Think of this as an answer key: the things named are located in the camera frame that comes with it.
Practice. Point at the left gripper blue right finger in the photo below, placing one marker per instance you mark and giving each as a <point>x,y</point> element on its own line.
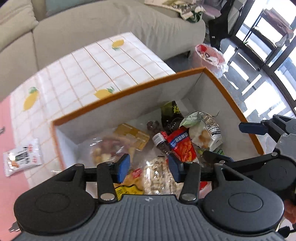
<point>188,173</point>

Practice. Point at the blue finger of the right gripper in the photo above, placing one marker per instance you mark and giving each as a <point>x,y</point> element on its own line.
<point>256,128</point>
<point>211,158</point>

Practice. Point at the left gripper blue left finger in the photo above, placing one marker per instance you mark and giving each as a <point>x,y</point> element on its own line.
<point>108,174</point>

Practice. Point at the mixed nut clear packet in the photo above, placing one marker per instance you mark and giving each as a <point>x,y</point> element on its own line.
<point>109,149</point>

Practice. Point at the yellow waffle snack packet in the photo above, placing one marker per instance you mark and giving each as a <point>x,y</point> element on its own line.
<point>132,184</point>

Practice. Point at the light green snack packet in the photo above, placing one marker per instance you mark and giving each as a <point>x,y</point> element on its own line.
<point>203,130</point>

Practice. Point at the pale rice cracker packet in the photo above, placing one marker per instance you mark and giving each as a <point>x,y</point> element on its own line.
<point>158,179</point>

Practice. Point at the red snack packet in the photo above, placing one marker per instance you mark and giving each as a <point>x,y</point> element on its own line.
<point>181,145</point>

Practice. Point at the orange cracker packet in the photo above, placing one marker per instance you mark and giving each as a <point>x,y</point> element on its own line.
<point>138,138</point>

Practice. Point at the chocolate bean snack packet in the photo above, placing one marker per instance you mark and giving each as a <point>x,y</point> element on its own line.
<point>157,137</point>

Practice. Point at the dark green snack packet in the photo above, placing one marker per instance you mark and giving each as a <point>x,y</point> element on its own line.
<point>171,117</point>

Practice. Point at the white gluten strip packet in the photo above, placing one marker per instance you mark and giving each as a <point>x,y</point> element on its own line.
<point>22,157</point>

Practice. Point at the person's right hand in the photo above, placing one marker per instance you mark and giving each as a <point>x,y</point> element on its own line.
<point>290,211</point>

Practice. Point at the orange cardboard box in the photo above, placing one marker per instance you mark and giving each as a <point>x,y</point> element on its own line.
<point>192,90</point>

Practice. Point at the pink plastic bag bin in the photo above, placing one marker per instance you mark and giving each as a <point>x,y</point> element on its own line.
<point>203,55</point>

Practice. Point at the black metal shelf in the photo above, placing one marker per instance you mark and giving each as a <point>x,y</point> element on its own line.
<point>266,33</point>

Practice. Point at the patterned tablecloth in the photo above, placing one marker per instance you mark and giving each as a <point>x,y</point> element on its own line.
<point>68,84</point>

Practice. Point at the beige sofa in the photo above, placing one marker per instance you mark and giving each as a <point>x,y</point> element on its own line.
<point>161,30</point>

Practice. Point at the light blue cushion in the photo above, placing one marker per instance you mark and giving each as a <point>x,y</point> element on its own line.
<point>56,6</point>

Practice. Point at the beige cushion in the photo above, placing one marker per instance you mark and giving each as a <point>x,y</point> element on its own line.
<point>17,19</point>

